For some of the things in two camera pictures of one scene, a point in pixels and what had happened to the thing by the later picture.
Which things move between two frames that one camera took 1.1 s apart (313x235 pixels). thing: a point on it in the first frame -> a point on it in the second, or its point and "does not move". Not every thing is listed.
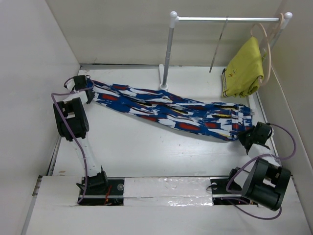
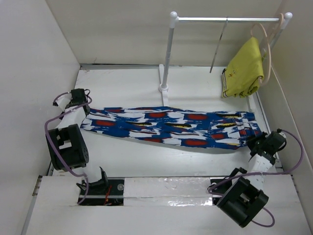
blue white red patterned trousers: (212, 119) -> (181, 126)
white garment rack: (164, 79) does not move
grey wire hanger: (219, 42) does not move
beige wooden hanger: (270, 52) does not move
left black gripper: (92, 94) -> (70, 102)
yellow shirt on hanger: (240, 78) does not move
